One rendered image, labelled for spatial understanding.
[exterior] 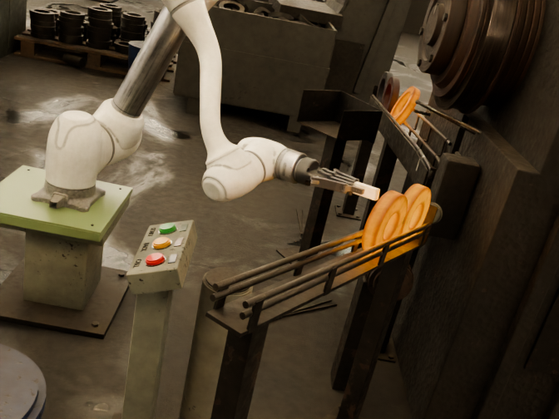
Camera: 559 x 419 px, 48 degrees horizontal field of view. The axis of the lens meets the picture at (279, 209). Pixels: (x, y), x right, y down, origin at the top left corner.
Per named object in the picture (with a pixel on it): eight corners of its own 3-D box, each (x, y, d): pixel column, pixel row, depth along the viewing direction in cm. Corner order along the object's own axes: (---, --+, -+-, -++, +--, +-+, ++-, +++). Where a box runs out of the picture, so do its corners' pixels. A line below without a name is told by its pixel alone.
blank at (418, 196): (437, 184, 160) (426, 179, 161) (415, 191, 147) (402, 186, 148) (418, 239, 165) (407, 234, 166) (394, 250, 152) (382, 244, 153)
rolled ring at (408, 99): (408, 83, 273) (414, 87, 273) (384, 119, 277) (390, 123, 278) (418, 88, 255) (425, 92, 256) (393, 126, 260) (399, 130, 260)
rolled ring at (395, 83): (395, 78, 273) (403, 79, 274) (387, 75, 291) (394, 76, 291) (385, 119, 278) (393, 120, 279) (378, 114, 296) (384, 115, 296)
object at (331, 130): (304, 239, 292) (341, 90, 263) (339, 268, 273) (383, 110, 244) (269, 244, 280) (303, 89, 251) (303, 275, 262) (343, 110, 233)
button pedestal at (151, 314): (172, 416, 175) (205, 221, 150) (155, 486, 153) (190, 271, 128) (116, 407, 174) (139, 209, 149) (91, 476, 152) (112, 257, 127)
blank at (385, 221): (415, 191, 147) (402, 186, 148) (388, 199, 134) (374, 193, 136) (394, 250, 152) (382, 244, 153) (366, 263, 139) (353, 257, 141)
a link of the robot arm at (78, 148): (32, 179, 194) (37, 110, 185) (69, 165, 210) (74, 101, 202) (76, 194, 190) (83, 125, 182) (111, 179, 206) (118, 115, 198)
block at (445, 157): (452, 230, 190) (477, 157, 181) (457, 242, 183) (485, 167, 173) (418, 224, 190) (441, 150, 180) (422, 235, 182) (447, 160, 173)
